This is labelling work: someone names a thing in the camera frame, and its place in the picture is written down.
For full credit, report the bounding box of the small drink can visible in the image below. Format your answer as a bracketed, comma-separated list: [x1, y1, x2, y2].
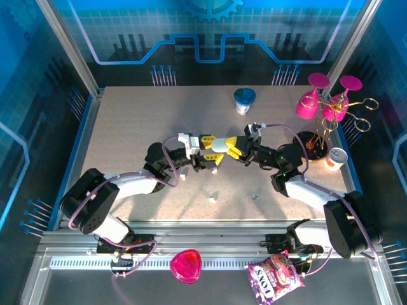
[323, 147, 349, 172]

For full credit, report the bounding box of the pink wine glass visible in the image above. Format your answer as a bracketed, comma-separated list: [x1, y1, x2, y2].
[320, 74, 364, 123]
[294, 72, 331, 120]

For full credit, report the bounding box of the purple candy bag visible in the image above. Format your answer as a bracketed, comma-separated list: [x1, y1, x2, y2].
[244, 250, 306, 305]

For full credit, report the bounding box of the gold wire glass rack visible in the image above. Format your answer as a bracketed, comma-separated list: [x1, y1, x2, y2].
[291, 91, 380, 163]

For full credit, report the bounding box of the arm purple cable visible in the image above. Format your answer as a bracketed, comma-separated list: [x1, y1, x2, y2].
[263, 123, 381, 277]
[67, 135, 191, 279]

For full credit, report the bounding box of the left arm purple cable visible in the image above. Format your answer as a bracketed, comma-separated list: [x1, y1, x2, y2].
[67, 135, 191, 279]

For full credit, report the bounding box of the pink heart-shaped dish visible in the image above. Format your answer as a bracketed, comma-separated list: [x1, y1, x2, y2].
[169, 248, 202, 285]

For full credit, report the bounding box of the blue table edge strip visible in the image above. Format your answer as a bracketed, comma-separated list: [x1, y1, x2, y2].
[46, 93, 96, 231]
[336, 123, 364, 195]

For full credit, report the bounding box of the white yogurt cup blue lid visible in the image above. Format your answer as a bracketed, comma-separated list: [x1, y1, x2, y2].
[233, 88, 257, 116]

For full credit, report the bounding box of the aluminium frame post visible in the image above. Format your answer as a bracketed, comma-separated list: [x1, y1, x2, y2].
[35, 0, 106, 98]
[321, 0, 385, 98]

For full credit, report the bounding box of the aluminium front rail frame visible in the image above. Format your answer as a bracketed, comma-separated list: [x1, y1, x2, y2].
[18, 219, 407, 305]

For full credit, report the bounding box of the pale mint charging case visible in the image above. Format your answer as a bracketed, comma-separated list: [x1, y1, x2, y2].
[210, 137, 228, 153]

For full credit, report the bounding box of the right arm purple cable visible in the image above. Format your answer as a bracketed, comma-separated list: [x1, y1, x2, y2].
[263, 123, 381, 277]

